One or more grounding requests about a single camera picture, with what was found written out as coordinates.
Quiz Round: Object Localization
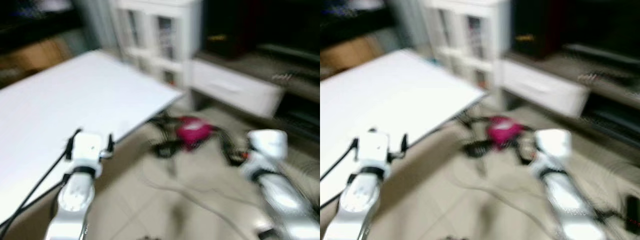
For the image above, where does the white low drawer unit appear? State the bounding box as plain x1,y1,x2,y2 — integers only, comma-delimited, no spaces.
190,50,321,132
500,50,640,137

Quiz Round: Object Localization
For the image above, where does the dark television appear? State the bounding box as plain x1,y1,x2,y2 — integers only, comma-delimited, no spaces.
202,0,321,59
510,0,640,59

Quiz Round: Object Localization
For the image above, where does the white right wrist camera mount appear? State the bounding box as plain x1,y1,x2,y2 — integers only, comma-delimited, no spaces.
535,128,574,161
247,129,289,162

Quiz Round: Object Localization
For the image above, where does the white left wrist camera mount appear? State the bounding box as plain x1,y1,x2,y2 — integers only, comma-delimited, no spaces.
357,131,390,169
72,131,104,168

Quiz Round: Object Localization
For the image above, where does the black frame object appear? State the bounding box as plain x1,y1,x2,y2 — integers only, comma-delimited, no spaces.
457,112,494,159
149,115,184,159

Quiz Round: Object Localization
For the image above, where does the brown cardboard box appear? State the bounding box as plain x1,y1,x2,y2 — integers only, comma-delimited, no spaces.
0,38,72,74
320,38,387,74

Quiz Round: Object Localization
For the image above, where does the small black floor object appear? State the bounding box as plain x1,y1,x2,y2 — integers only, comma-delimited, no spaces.
625,195,640,236

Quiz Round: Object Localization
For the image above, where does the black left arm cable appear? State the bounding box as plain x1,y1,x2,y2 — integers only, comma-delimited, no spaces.
320,138,360,211
0,129,81,237

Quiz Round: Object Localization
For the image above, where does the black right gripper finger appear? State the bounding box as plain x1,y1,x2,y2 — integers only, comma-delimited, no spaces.
514,126,529,149
214,127,236,157

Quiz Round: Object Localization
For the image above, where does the grey curtain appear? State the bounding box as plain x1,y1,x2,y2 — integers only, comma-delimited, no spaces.
394,0,427,49
82,0,117,49

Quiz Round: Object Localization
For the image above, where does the magenta pink object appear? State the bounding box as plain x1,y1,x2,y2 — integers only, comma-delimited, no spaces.
176,116,214,151
487,115,525,150

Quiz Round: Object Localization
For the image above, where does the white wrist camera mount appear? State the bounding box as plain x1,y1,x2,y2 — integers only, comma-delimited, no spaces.
535,128,574,161
357,131,390,169
72,131,104,168
247,129,289,162

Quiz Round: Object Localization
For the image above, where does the white glass door cabinet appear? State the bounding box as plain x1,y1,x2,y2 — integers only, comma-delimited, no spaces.
112,0,203,87
425,0,512,90

